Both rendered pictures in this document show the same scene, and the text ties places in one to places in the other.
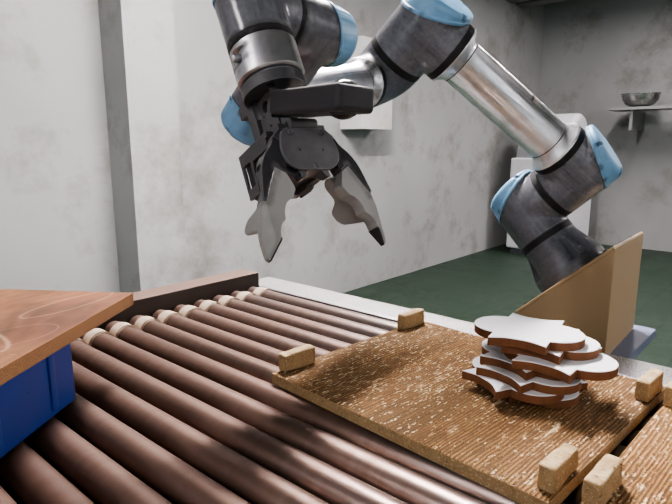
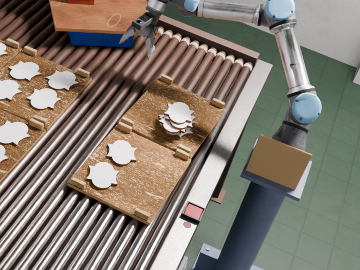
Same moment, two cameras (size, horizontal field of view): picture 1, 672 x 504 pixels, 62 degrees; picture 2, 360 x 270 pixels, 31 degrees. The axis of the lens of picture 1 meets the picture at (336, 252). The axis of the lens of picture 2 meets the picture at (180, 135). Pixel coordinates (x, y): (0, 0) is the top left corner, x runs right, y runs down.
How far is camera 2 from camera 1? 263 cm
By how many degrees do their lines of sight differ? 59
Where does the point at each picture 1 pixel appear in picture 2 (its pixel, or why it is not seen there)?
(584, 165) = (291, 104)
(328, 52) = (182, 7)
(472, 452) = (132, 112)
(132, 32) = not seen: outside the picture
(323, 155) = (144, 31)
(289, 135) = not seen: hidden behind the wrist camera
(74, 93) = not seen: outside the picture
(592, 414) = (163, 136)
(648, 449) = (148, 142)
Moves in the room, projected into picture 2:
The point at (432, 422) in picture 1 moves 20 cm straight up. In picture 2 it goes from (144, 107) to (153, 70)
